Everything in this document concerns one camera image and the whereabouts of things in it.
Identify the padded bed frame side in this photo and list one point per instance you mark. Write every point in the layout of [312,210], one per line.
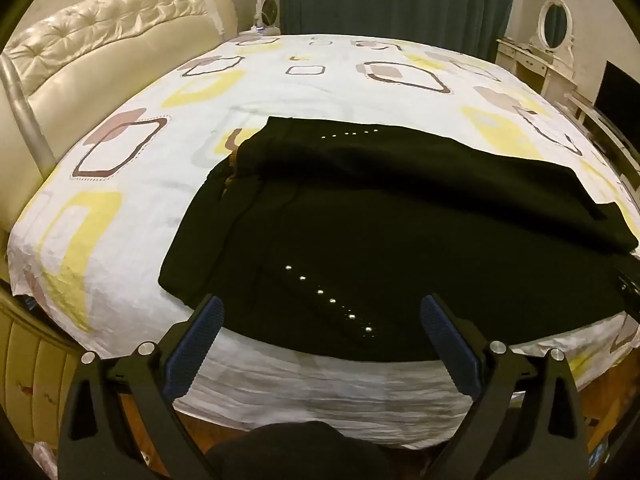
[30,360]

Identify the black pants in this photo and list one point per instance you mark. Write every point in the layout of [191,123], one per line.
[375,210]

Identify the silver headboard rail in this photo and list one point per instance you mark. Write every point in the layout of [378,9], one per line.
[25,110]

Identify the patterned bed sheet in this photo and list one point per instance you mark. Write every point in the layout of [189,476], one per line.
[150,210]

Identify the cream tufted headboard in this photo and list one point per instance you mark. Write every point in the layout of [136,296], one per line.
[100,60]

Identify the black flat screen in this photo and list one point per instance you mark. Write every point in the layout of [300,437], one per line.
[620,95]

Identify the white dressing table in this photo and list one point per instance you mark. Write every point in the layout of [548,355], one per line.
[530,65]

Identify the small desk fan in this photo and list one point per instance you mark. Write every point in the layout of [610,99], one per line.
[270,11]

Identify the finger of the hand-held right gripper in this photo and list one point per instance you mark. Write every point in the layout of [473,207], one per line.
[631,287]

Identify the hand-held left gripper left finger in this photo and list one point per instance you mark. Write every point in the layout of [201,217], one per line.
[197,341]

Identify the white low cabinet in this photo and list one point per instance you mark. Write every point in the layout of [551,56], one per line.
[600,130]

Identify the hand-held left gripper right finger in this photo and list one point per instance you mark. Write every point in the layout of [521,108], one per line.
[447,341]

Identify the oval vanity mirror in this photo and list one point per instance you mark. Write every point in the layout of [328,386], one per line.
[555,22]

